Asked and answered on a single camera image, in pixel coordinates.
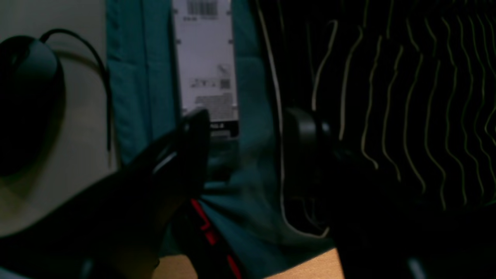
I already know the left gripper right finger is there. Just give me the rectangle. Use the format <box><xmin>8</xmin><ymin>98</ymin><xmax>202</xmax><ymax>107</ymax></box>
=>
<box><xmin>283</xmin><ymin>107</ymin><xmax>495</xmax><ymax>279</ymax></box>

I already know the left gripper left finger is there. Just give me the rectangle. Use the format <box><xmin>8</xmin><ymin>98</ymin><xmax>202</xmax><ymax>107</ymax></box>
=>
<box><xmin>1</xmin><ymin>109</ymin><xmax>210</xmax><ymax>279</ymax></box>

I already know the navy white striped t-shirt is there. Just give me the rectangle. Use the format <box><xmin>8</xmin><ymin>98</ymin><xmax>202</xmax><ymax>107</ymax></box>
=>
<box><xmin>252</xmin><ymin>0</ymin><xmax>495</xmax><ymax>214</ymax></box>

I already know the red black clamp tool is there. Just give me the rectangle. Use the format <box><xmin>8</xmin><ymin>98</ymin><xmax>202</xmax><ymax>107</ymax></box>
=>
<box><xmin>172</xmin><ymin>198</ymin><xmax>245</xmax><ymax>279</ymax></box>

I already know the teal table cloth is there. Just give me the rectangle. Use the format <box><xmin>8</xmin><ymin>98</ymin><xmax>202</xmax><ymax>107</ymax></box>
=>
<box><xmin>105</xmin><ymin>0</ymin><xmax>334</xmax><ymax>279</ymax></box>

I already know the black computer mouse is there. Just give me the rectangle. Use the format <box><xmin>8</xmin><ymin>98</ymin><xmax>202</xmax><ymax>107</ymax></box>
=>
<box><xmin>0</xmin><ymin>36</ymin><xmax>64</xmax><ymax>177</ymax></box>

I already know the grey blister package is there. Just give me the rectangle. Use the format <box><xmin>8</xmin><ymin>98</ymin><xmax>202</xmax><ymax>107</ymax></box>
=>
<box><xmin>172</xmin><ymin>0</ymin><xmax>239</xmax><ymax>140</ymax></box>

